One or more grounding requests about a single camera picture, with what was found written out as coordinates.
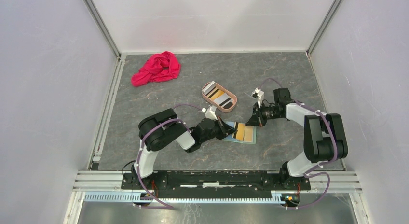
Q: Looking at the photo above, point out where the pink oval tray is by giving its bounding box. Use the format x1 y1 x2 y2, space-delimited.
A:
201 81 238 113

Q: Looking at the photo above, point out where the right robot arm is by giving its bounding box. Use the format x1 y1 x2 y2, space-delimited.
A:
246 88 348 189

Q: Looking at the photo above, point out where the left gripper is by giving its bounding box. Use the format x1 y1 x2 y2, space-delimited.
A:
201 116 238 143

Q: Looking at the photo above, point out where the silver card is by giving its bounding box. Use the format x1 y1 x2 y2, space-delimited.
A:
214 93 234 109

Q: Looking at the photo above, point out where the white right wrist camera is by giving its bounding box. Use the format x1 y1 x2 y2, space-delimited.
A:
251 88 264 108

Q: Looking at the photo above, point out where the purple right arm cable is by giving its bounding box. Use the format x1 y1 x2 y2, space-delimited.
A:
259 78 339 210

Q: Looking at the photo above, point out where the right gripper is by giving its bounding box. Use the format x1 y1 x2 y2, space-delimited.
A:
245 101 281 127

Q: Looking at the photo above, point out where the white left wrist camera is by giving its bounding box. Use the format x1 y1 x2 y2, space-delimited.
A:
202 105 218 120

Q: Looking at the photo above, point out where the red crumpled cloth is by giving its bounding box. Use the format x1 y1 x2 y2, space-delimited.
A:
131 51 181 87

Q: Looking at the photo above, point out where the white slotted cable duct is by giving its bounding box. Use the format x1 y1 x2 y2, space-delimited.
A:
84 192 299 205

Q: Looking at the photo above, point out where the stack of silver cards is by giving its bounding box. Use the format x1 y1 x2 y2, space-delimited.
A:
202 81 216 96

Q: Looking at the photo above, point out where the gold striped card in tray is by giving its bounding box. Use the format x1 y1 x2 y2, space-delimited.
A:
208 88 225 101

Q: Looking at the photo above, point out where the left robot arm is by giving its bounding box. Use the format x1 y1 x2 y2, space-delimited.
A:
133 106 238 189

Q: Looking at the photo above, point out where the green card holder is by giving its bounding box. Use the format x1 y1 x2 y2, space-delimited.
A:
223 121 257 144

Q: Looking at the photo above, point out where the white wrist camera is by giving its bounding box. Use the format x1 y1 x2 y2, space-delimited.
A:
251 88 264 108
202 105 218 120

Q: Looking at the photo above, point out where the gold card black stripe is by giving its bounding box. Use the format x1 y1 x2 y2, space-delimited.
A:
232 122 246 141

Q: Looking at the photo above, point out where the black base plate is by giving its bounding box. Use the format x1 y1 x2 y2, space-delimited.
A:
121 170 311 199

